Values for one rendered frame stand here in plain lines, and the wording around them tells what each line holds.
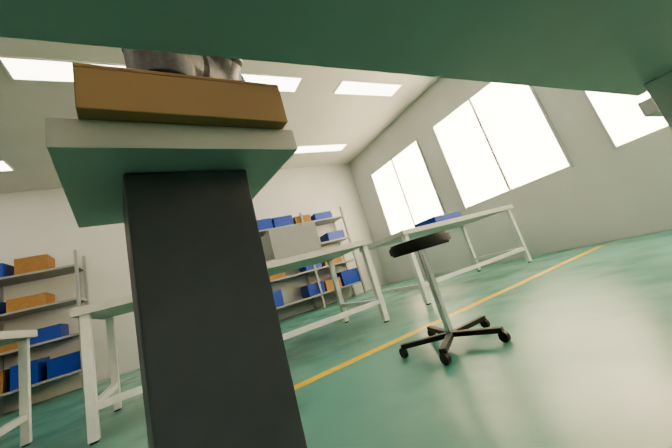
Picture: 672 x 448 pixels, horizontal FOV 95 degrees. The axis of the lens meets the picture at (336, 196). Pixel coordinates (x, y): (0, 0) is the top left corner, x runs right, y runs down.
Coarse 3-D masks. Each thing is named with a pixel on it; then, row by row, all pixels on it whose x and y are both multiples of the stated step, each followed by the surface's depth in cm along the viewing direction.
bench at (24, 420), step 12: (0, 336) 188; (12, 336) 201; (24, 336) 216; (36, 336) 235; (24, 348) 225; (24, 360) 223; (24, 372) 221; (24, 384) 219; (24, 396) 217; (24, 408) 215; (12, 420) 202; (24, 420) 209; (0, 432) 182; (24, 432) 211; (24, 444) 209
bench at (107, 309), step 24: (360, 240) 284; (288, 264) 255; (312, 264) 344; (336, 288) 345; (72, 312) 182; (96, 312) 194; (120, 312) 241; (384, 312) 273; (288, 336) 232; (96, 384) 181; (96, 408) 175; (120, 408) 237; (96, 432) 171
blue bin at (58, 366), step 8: (48, 360) 425; (56, 360) 428; (64, 360) 431; (72, 360) 435; (80, 360) 438; (48, 368) 422; (56, 368) 425; (64, 368) 429; (72, 368) 432; (80, 368) 435; (48, 376) 419; (56, 376) 423
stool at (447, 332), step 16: (416, 240) 156; (432, 240) 154; (448, 240) 163; (432, 272) 165; (432, 288) 163; (448, 320) 159; (480, 320) 168; (432, 336) 159; (448, 336) 151; (400, 352) 162
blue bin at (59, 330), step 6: (60, 324) 443; (66, 324) 468; (42, 330) 432; (48, 330) 435; (54, 330) 438; (60, 330) 441; (66, 330) 464; (42, 336) 430; (48, 336) 433; (54, 336) 436; (60, 336) 438; (30, 342) 423; (36, 342) 426
